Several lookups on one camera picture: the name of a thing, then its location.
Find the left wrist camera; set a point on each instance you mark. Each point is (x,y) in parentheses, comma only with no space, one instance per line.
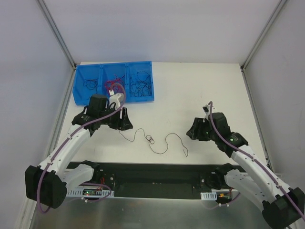
(115,99)

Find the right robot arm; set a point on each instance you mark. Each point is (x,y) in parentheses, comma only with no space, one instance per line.
(279,204)

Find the aluminium frame post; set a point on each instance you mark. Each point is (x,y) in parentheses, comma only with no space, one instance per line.
(267,27)
(56,32)

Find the left aluminium frame post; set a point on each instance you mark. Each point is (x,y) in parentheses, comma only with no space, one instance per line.
(56,32)

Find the right aluminium frame post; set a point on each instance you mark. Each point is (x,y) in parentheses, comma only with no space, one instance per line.
(267,27)

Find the blue plastic divided bin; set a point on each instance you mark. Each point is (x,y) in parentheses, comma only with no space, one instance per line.
(135,77)

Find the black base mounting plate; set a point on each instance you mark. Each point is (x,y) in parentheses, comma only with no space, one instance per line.
(165,181)

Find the left white cable duct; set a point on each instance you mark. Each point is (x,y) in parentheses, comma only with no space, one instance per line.
(90,193)

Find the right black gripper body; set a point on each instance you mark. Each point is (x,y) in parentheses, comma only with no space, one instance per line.
(201,130)

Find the white cable duct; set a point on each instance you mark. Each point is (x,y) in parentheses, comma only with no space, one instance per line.
(90,193)
(209,196)

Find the right white cable duct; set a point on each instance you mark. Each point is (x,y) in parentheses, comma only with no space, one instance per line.
(209,196)

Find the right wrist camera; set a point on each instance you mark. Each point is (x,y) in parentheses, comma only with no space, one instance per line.
(207,110)

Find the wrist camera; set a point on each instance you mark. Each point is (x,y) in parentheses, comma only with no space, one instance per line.
(115,99)
(207,110)

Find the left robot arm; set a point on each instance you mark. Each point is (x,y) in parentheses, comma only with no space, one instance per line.
(49,182)

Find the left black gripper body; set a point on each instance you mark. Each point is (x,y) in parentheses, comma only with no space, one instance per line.
(117,119)

